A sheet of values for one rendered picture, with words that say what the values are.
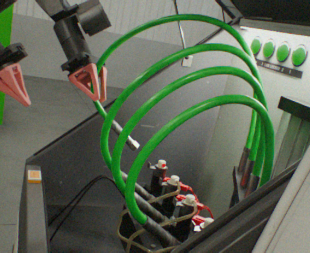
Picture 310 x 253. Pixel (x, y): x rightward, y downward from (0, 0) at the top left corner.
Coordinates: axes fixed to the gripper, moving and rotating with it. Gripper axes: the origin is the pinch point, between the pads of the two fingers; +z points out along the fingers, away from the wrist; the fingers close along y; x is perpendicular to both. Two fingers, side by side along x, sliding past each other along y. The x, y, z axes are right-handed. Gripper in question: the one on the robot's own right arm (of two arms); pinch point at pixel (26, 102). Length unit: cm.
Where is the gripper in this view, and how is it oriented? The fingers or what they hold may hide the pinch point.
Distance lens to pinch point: 76.0
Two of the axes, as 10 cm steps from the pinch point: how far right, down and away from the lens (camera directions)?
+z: 5.5, 8.0, 2.5
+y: 8.4, -5.3, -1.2
